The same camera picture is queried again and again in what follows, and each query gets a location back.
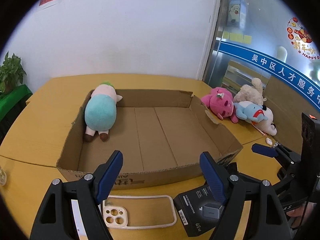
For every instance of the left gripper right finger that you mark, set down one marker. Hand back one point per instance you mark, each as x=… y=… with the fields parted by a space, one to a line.
x=266 y=218

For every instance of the black charger box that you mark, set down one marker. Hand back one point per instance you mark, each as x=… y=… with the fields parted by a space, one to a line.
x=198 y=210

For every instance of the leaf pattern paper cup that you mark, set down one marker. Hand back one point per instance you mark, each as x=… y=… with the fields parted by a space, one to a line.
x=3 y=177

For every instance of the white power bank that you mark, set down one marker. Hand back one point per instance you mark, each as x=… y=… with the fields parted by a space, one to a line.
x=78 y=220

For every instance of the clear white phone case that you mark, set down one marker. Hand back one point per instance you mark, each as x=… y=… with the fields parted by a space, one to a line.
x=139 y=212

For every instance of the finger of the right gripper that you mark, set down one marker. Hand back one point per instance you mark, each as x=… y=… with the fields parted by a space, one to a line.
x=264 y=150

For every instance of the teal pink plush pig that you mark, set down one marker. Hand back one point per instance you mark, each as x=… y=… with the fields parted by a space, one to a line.
x=101 y=111

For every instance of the small white earbud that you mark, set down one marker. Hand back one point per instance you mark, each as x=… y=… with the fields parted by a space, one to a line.
x=269 y=141

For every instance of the large potted green plant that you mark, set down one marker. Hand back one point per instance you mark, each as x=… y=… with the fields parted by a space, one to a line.
x=12 y=73

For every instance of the green cloth covered table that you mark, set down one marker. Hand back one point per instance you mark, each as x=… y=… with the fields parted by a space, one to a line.
x=8 y=101

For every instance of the person right hand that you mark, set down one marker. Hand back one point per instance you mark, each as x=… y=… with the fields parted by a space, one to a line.
x=301 y=214

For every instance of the white dog plush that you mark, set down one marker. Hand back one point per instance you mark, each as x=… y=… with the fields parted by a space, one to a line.
x=267 y=126

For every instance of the pink strawberry bear plush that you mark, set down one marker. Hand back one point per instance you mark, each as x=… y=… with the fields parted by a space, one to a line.
x=220 y=102

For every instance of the beige fluffy plush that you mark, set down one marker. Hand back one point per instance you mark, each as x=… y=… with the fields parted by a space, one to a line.
x=253 y=93

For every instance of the blue elephant plush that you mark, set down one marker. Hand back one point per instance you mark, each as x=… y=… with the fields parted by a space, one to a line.
x=250 y=112

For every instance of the brown cardboard box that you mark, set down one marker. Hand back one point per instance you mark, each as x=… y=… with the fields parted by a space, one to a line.
x=161 y=134

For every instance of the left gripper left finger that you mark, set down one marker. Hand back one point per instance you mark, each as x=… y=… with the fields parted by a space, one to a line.
x=55 y=220

